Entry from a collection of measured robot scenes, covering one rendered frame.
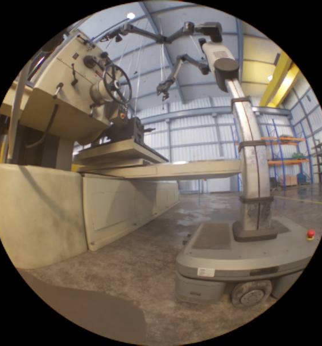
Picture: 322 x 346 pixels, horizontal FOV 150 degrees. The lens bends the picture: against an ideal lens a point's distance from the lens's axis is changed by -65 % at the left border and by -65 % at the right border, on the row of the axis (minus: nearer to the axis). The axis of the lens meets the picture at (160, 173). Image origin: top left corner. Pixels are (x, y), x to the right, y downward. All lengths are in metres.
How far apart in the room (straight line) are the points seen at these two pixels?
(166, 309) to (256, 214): 0.53
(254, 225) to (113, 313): 0.67
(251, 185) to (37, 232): 1.10
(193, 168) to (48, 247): 1.25
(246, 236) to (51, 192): 1.01
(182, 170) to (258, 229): 0.79
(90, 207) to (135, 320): 0.79
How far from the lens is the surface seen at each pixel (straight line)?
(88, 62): 1.26
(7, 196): 0.83
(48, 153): 1.49
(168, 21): 7.91
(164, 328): 0.55
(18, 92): 0.53
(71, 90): 1.02
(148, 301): 0.63
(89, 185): 0.98
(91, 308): 0.64
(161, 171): 1.15
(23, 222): 0.83
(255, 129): 0.64
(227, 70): 0.80
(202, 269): 0.44
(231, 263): 0.44
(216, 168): 1.09
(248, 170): 0.56
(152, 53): 8.34
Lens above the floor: 0.51
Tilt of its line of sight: 6 degrees up
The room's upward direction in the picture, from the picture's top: 1 degrees counter-clockwise
